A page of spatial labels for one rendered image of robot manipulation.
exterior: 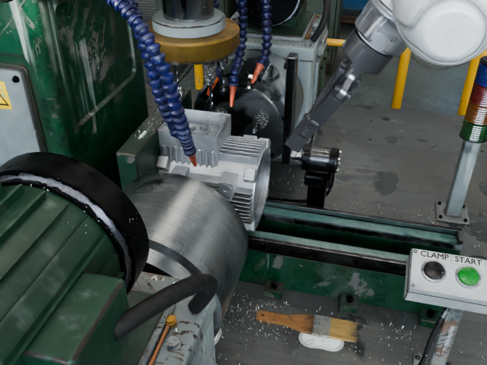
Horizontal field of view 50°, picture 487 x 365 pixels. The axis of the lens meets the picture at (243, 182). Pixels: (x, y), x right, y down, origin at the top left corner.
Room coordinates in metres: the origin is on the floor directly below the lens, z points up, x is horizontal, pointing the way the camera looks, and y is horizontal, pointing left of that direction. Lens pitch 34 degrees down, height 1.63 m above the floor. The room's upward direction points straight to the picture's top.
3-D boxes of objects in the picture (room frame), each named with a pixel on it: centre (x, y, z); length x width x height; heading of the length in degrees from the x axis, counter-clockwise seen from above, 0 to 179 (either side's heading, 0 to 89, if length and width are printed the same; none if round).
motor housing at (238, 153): (0.92, 0.06, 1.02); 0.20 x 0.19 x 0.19; 75
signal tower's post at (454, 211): (1.07, -0.54, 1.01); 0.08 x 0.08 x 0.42; 75
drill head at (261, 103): (1.24, -0.03, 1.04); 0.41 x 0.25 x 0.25; 165
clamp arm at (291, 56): (1.02, -0.10, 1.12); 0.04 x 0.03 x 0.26; 75
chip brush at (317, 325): (0.71, -0.13, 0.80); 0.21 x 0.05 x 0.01; 77
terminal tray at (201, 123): (0.93, 0.10, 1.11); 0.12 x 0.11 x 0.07; 75
